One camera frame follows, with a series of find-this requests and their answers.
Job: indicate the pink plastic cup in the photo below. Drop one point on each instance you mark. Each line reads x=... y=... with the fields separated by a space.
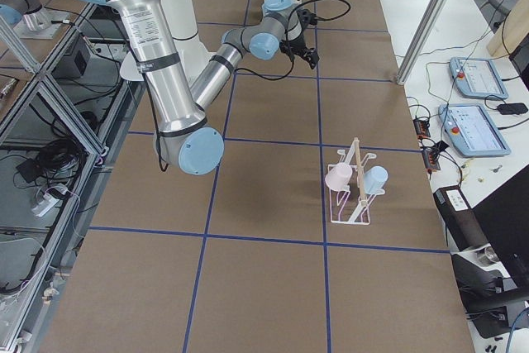
x=338 y=176

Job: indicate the far teach pendant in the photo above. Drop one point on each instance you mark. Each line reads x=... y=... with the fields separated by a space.
x=477 y=78

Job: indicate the white wire cup rack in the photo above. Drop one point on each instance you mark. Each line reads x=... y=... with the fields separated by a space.
x=351 y=206

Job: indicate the near teach pendant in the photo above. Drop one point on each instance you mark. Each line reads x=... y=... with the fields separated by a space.
x=471 y=131

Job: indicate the black power adapter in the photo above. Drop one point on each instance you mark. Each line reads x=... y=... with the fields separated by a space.
x=512 y=108

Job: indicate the light blue plastic cup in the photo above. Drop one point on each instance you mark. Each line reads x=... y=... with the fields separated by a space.
x=375 y=179

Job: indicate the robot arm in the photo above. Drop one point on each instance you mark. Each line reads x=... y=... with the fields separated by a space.
x=183 y=78

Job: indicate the aluminium frame post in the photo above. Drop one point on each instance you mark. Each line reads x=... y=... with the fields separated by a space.
x=419 y=39

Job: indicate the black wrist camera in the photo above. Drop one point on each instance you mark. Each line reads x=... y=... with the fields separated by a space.
x=306 y=18

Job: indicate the teach pendant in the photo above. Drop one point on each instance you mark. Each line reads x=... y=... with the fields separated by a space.
x=471 y=131
x=477 y=78

